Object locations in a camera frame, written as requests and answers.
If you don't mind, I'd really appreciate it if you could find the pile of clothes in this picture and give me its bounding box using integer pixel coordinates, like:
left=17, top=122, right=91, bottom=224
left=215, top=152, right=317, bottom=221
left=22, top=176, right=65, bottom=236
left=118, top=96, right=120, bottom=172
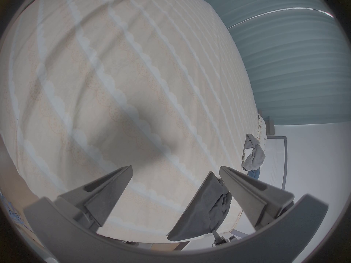
left=241, top=134, right=266, bottom=180

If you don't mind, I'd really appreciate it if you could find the bed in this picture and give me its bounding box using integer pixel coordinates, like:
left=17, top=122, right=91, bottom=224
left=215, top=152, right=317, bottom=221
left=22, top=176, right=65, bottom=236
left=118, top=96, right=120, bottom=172
left=0, top=0, right=288, bottom=250

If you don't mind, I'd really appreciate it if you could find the black T-shirt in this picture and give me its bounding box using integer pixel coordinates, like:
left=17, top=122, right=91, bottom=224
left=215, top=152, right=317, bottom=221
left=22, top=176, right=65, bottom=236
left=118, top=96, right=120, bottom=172
left=167, top=171, right=233, bottom=242

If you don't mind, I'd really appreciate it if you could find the grey bedside table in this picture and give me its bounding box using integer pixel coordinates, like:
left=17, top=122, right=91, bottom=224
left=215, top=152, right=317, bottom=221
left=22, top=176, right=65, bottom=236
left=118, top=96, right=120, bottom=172
left=258, top=109, right=275, bottom=135

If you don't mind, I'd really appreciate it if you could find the blue-green curtain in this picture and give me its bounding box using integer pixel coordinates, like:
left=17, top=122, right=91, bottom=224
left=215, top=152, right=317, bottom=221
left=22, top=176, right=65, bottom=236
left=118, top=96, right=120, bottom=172
left=228, top=8, right=351, bottom=126
left=170, top=0, right=333, bottom=29

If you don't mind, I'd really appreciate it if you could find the white printed pillow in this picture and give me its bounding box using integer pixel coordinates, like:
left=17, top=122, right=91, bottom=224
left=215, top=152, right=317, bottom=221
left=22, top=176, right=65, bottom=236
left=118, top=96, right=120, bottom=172
left=257, top=113, right=268, bottom=147

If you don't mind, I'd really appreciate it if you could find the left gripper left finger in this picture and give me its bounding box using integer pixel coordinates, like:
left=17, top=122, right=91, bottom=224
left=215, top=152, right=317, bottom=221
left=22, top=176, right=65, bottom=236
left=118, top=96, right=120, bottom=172
left=56, top=165, right=134, bottom=232

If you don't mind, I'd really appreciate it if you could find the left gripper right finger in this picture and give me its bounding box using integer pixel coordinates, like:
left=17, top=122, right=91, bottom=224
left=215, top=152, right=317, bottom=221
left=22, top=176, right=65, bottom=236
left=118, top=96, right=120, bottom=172
left=219, top=166, right=295, bottom=227

